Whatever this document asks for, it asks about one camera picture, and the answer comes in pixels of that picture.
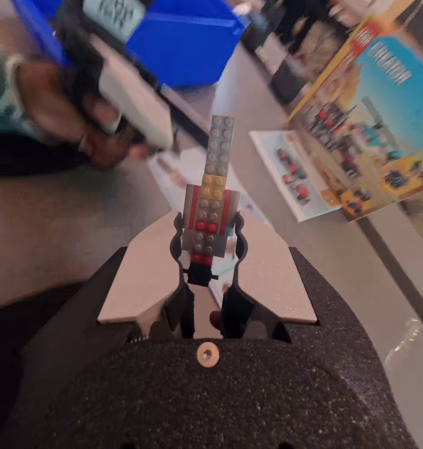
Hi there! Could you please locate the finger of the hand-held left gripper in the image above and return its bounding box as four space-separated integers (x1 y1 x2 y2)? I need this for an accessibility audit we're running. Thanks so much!
99 59 175 151

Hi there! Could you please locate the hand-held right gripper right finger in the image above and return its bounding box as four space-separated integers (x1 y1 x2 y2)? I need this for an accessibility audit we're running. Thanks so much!
220 210 319 340

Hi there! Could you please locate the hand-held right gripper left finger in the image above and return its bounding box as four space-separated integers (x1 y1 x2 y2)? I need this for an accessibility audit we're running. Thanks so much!
97 211 196 341

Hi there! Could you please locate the grey and red lego build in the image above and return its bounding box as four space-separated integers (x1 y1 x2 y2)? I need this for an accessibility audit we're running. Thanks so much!
182 115 241 286

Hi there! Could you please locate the tan square lego plate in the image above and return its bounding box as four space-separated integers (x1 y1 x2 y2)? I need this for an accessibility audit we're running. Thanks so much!
201 174 227 198

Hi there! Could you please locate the person's left forearm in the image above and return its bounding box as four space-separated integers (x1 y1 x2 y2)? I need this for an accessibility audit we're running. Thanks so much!
0 49 33 141

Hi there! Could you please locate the blue plastic bin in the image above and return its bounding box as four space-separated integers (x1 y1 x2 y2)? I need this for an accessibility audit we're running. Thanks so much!
11 0 249 90

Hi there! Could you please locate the yellow lego set box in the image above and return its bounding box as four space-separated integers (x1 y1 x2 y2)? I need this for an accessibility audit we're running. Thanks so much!
287 0 423 223

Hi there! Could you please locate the person's left hand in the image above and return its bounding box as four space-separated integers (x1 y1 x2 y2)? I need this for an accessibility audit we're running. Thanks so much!
20 65 143 168

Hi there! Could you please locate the open instruction booklet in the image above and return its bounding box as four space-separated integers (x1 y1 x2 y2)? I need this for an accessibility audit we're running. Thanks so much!
146 145 279 309

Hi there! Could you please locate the closed instruction booklet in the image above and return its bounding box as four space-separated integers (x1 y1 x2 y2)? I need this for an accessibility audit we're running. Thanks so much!
248 130 343 223

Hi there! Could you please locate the clear plastic bag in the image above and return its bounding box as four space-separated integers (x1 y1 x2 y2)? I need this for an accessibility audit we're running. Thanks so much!
383 316 423 367

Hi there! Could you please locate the dark background furniture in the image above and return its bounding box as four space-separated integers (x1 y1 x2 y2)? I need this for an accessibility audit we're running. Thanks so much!
240 0 342 106

